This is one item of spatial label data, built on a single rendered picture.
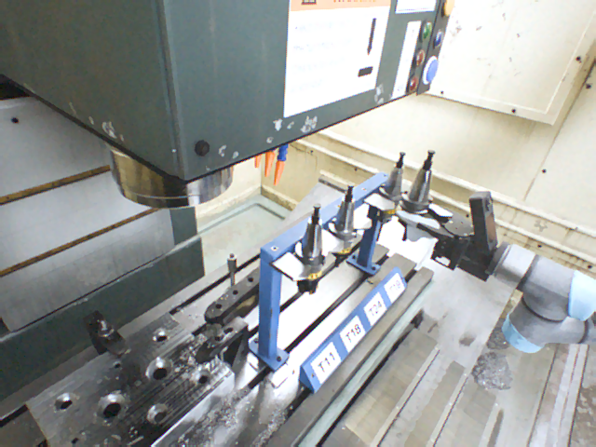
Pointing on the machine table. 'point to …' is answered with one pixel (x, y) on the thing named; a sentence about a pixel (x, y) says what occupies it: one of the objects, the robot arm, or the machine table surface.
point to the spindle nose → (174, 198)
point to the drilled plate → (182, 419)
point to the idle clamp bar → (221, 314)
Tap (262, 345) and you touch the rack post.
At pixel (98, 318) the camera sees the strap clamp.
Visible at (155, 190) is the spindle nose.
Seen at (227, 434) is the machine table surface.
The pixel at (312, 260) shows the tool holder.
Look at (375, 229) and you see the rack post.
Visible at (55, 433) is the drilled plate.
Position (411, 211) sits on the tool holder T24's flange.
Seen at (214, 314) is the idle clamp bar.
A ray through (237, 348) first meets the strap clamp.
